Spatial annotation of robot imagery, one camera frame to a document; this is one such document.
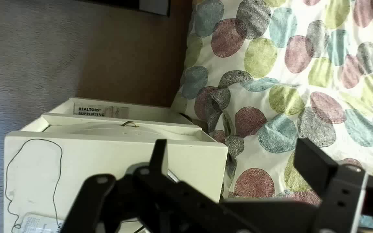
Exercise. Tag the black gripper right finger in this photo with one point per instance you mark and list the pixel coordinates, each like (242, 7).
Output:
(346, 199)

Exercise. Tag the bedspread with coloured circles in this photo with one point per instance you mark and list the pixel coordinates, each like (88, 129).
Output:
(281, 65)

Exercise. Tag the white nightstand with drawers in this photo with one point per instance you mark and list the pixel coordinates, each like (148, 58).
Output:
(104, 164)

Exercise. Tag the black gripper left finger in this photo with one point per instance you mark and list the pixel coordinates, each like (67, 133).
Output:
(122, 203)

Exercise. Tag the white printed label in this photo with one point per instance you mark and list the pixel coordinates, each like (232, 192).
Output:
(96, 111)

